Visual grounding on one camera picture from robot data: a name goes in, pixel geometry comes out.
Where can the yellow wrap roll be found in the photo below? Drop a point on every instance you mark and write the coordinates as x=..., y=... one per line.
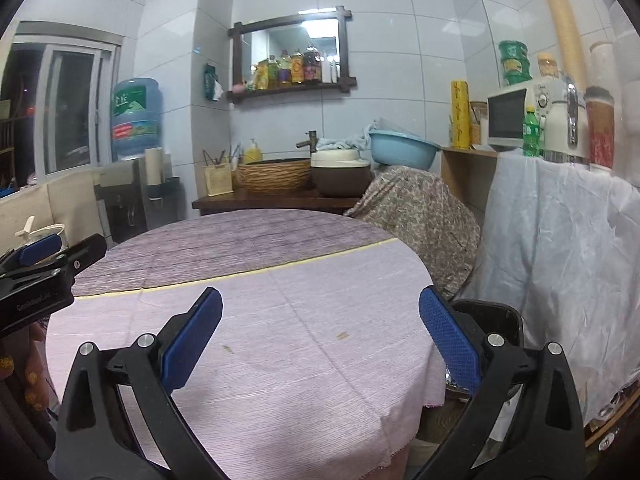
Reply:
x=461, y=115

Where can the stack of green bowls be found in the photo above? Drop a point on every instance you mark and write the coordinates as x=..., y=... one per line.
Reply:
x=514, y=62

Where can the green soda bottle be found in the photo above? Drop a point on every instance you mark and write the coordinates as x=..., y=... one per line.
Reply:
x=532, y=135

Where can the pink tablecloth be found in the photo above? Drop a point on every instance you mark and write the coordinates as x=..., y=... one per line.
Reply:
x=300, y=360

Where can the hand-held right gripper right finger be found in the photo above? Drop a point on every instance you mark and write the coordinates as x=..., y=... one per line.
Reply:
x=450, y=345

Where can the small pink dish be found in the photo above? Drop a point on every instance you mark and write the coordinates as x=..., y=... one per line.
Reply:
x=239, y=88

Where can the light blue towel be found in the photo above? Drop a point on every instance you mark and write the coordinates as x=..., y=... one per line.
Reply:
x=345, y=142

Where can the yellow soap bottle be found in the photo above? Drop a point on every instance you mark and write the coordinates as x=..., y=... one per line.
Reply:
x=253, y=152

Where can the blue water jug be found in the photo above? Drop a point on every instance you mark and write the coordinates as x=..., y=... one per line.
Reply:
x=136, y=120

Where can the light blue plastic basin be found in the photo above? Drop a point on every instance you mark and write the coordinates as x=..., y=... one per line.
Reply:
x=402, y=150

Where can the bronze faucet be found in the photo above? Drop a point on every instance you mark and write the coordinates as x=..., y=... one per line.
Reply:
x=310, y=141

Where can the dark wooden counter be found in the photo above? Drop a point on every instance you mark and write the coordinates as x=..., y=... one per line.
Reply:
x=260, y=202

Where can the beige cardboard tube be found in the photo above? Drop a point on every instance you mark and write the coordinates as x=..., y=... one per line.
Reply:
x=565, y=25

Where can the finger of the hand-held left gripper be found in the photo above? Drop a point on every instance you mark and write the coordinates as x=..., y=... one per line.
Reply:
x=42, y=250
x=82, y=257

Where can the beige chopstick holder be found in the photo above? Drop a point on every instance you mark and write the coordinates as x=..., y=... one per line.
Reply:
x=218, y=180

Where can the orange jar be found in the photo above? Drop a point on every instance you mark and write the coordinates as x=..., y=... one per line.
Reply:
x=548, y=66

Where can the red label cup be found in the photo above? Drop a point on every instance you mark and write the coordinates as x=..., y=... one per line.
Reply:
x=600, y=135

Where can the white lidded jug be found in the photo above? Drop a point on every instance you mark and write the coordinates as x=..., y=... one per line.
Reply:
x=47, y=232

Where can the light wooden cabinet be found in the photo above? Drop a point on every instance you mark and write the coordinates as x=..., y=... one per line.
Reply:
x=465, y=185

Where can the green wall packet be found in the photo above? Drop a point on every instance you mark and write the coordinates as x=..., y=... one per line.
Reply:
x=211, y=82

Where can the water dispenser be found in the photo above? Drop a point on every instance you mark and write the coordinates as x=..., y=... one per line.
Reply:
x=122, y=205

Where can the wicker basket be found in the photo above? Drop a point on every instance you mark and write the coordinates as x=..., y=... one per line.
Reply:
x=275, y=177

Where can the black trash bin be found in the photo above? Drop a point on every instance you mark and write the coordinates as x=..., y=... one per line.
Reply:
x=492, y=315

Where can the window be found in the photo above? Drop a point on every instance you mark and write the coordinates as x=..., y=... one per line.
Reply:
x=65, y=110

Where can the white cloth cover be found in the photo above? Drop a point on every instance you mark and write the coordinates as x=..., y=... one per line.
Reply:
x=550, y=240

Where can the wooden framed wall mirror shelf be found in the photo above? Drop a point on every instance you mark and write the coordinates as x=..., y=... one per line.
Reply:
x=292, y=15

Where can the person's dark patterned clothing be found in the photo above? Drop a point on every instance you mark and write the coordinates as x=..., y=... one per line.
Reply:
x=20, y=410

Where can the white microwave oven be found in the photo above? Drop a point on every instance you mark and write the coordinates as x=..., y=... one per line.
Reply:
x=510, y=115

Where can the beige bench cushion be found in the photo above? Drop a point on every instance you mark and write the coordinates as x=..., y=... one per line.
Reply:
x=65, y=205

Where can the floral patterned cloth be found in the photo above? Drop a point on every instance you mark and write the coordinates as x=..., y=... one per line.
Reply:
x=425, y=225

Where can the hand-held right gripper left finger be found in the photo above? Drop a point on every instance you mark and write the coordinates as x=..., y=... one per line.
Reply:
x=192, y=340

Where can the white paper roll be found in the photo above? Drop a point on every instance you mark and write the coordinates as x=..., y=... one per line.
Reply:
x=601, y=60

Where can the purple wood-grain table cover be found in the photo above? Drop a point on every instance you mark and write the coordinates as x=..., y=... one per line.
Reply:
x=225, y=245

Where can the brown and white rice cooker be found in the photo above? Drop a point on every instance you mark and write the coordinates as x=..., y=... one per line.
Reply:
x=340, y=175

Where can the white cup stack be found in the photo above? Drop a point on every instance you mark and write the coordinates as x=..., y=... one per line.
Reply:
x=154, y=165

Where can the row of bottles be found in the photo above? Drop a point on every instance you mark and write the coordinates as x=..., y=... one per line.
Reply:
x=295, y=70

